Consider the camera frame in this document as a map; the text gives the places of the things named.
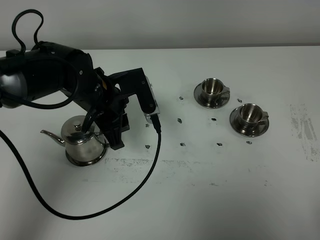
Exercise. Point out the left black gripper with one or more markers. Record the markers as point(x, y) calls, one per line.
point(105, 105)

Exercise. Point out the stainless steel teapot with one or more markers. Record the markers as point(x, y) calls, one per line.
point(81, 146)

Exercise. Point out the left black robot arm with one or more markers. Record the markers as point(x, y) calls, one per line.
point(51, 76)

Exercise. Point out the steel teapot saucer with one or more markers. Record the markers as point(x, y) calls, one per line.
point(87, 162)

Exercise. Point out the far stainless steel teacup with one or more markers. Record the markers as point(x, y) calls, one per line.
point(212, 89)

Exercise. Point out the stainless steel teacup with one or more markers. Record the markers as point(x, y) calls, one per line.
point(251, 115)
point(212, 89)

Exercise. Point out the near stainless steel teacup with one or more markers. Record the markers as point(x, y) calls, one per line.
point(251, 115)

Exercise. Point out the far steel cup saucer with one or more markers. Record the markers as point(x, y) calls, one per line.
point(218, 103)

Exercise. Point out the steel cup saucer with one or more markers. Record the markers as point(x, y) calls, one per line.
point(247, 131)
point(218, 103)

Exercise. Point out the near steel cup saucer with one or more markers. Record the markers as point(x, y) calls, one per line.
point(247, 131)

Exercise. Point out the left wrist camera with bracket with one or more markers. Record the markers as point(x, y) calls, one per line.
point(135, 82)

